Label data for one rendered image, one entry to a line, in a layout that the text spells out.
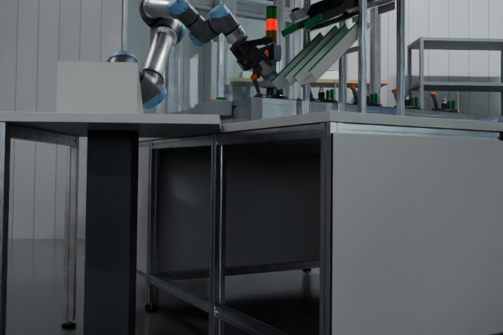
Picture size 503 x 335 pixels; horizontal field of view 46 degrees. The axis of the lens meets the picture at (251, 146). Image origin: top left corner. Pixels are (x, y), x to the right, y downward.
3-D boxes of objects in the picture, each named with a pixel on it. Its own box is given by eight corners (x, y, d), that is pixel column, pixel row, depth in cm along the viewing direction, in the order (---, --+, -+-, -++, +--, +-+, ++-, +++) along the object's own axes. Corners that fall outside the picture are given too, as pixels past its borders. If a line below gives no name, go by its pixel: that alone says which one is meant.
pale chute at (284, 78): (292, 85, 207) (284, 76, 206) (278, 90, 220) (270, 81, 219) (343, 34, 214) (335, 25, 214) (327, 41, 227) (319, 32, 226)
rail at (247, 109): (251, 123, 217) (251, 94, 218) (163, 134, 295) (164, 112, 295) (264, 124, 220) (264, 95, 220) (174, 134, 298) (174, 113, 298)
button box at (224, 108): (216, 114, 227) (216, 99, 227) (194, 118, 245) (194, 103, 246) (232, 116, 230) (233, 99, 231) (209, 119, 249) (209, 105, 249)
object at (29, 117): (-19, 120, 176) (-18, 111, 176) (66, 136, 266) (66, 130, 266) (218, 124, 178) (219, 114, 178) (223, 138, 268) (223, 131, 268)
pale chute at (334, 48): (317, 80, 194) (308, 70, 193) (301, 85, 207) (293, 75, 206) (370, 25, 201) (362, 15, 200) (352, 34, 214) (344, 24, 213)
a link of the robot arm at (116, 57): (96, 77, 229) (102, 57, 239) (122, 99, 236) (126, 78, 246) (117, 60, 224) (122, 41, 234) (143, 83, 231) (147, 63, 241)
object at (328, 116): (329, 121, 163) (329, 110, 163) (146, 140, 293) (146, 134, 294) (623, 138, 232) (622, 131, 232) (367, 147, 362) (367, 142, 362)
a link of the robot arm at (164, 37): (117, 95, 237) (149, 13, 272) (145, 117, 245) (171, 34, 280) (138, 83, 230) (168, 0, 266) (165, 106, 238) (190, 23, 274)
